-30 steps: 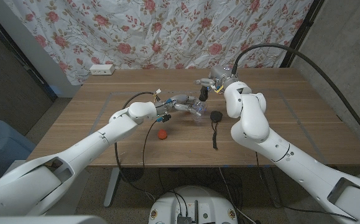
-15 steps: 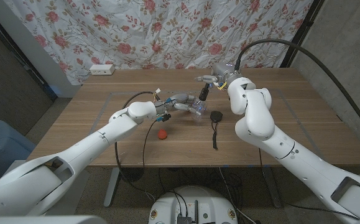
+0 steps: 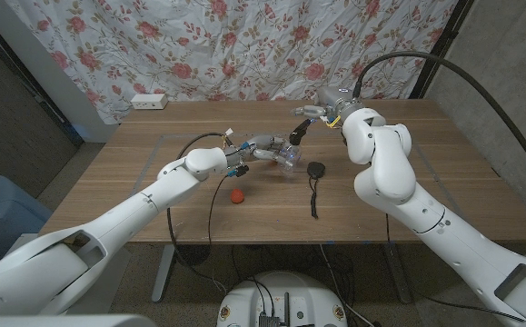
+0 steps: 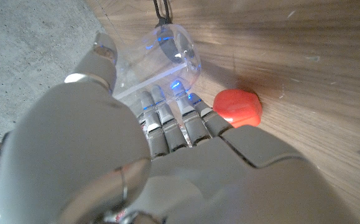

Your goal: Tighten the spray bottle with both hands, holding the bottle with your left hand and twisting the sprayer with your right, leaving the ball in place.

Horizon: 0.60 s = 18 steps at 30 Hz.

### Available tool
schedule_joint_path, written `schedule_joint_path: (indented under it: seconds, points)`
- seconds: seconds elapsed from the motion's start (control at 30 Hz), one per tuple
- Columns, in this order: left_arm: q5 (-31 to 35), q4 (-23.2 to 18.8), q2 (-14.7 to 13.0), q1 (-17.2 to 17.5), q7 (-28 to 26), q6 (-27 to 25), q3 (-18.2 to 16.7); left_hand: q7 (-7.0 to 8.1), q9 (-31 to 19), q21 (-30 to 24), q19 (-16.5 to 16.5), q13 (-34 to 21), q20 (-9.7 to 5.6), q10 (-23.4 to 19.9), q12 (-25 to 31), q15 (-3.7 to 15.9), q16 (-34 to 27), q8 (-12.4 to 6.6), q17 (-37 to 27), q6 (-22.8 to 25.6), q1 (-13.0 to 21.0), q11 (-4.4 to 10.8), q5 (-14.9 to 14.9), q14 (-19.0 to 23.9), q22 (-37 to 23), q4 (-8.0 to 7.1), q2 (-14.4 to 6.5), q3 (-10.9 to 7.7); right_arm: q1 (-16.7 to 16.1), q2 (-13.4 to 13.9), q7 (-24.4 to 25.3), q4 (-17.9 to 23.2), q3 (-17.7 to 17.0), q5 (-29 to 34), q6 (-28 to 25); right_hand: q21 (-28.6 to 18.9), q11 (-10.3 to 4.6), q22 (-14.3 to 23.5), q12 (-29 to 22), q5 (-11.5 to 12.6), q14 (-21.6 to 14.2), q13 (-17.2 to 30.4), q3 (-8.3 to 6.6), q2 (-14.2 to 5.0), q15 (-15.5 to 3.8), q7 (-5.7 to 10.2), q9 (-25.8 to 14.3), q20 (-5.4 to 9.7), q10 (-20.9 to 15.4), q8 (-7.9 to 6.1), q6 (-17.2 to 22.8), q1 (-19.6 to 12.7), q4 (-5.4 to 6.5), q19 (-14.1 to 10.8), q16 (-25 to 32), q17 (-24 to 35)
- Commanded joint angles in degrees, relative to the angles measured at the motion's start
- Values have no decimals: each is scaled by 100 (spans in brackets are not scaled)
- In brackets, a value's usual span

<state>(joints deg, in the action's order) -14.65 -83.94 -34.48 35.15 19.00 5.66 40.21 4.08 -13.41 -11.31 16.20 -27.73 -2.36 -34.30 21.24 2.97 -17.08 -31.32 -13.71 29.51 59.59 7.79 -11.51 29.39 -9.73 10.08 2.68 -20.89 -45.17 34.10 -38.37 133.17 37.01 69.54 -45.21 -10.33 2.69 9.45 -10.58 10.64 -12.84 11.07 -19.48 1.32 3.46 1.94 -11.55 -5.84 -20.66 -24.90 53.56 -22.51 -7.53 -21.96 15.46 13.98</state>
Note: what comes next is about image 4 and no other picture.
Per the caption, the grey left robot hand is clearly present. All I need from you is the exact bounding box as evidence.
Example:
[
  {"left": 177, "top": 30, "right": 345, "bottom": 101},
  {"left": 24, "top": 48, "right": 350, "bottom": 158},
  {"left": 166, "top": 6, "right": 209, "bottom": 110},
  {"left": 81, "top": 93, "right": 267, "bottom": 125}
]
[{"left": 0, "top": 32, "right": 359, "bottom": 224}]

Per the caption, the black round gadget with lanyard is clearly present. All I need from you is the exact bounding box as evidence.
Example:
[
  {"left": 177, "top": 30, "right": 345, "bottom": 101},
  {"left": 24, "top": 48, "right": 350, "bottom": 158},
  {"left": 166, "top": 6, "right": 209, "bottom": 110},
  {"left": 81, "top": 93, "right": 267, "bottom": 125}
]
[{"left": 152, "top": 0, "right": 196, "bottom": 65}]

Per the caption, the clear spray bottle black sprayer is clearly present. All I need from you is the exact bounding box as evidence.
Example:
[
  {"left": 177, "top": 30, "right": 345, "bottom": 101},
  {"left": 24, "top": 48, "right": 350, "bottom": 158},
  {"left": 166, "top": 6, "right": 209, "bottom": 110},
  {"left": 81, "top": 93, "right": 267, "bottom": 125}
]
[{"left": 111, "top": 23, "right": 202, "bottom": 103}]

